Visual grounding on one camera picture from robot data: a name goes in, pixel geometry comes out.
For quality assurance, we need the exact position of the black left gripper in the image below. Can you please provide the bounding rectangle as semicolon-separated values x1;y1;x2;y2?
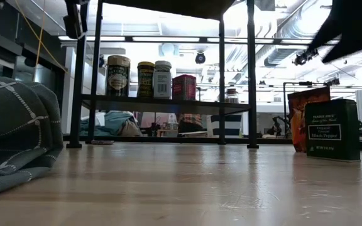
63;0;89;40

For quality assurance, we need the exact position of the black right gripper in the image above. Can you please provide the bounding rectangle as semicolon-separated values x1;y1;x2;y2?
306;0;362;63

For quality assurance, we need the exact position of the furikake jar with tan lid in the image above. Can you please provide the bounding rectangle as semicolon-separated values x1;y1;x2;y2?
105;55;131;97

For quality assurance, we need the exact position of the taco seasoning mix packet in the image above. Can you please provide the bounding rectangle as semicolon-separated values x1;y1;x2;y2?
287;87;331;153

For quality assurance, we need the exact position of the chili onion jar yellow lid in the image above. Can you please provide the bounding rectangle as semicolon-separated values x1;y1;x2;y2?
136;61;155;98

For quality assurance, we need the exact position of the green black pepper tin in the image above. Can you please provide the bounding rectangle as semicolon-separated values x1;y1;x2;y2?
304;99;361;163

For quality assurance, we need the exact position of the seed seasoning jar white lid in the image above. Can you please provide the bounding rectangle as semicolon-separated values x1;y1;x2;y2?
153;60;172;100

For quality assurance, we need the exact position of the smoked paprika tin red lid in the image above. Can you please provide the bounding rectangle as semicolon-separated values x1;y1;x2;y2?
172;74;197;101

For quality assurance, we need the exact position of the black-framed dark wood shelf unit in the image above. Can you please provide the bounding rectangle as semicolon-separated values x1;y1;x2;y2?
66;0;260;150

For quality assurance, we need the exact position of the black track light fixture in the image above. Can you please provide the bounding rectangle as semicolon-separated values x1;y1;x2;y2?
292;46;320;67

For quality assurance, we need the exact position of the teal cloth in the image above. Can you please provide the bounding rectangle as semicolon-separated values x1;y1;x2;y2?
79;110;136;137

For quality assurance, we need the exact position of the grey checked cloth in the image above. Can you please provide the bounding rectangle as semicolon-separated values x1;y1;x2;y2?
0;73;65;198

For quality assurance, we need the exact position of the navy white striped box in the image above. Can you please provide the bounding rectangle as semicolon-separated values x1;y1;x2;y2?
206;114;243;139

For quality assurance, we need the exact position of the yellow cable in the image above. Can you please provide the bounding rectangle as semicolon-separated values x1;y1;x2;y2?
14;0;69;73

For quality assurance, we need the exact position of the black aluminium rig frame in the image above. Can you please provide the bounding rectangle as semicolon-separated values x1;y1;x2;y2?
58;35;362;145

